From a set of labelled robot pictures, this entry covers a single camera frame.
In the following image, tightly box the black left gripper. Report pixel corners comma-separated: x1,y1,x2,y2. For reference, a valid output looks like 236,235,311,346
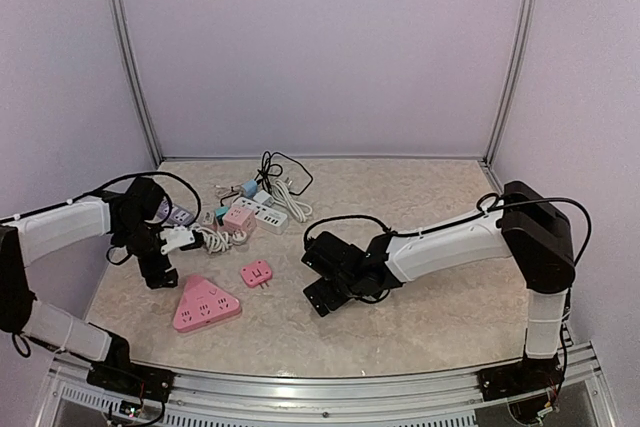
115,221,178,289

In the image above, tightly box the pink triangular power strip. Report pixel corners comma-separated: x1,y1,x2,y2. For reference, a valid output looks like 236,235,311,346
172,275,242,333

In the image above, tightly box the pink plug adapter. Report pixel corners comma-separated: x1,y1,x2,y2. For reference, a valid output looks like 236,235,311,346
240,259,273,289

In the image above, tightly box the white plug adapter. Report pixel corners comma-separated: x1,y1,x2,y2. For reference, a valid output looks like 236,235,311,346
253,190,273,205

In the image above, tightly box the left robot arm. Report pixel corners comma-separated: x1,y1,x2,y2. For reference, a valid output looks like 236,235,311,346
1,171,203,392

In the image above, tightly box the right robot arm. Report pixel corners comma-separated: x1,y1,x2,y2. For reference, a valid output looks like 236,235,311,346
301,181,593,391

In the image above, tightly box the purple power strip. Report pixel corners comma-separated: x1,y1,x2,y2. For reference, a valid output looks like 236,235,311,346
156,200,195,226

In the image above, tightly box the teal adapter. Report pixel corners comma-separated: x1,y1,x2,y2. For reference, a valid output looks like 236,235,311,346
214,205,230,226

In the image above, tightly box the pink cube socket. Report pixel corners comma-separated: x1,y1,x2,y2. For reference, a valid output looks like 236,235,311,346
222,206,256,235

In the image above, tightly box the white power strip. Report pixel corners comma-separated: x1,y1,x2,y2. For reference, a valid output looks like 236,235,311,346
232,197,289,235

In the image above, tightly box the light blue adapter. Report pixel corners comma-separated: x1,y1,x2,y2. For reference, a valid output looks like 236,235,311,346
240,179,259,199

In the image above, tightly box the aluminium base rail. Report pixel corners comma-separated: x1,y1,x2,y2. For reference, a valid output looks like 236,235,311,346
34,343,621,426

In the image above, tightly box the white thick cable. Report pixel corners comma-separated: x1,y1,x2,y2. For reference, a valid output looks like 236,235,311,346
272,180,313,224

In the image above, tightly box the black cable bundle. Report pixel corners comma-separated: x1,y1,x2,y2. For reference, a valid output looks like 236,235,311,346
253,149,314,197

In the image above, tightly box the aluminium frame post left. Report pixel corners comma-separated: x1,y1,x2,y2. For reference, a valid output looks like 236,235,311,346
108,0,164,167

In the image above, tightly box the aluminium frame post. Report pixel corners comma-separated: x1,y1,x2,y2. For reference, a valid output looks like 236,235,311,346
108,0,164,167
483,0,536,170

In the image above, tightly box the aluminium frame post right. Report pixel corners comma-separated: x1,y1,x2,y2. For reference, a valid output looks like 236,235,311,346
483,0,536,170

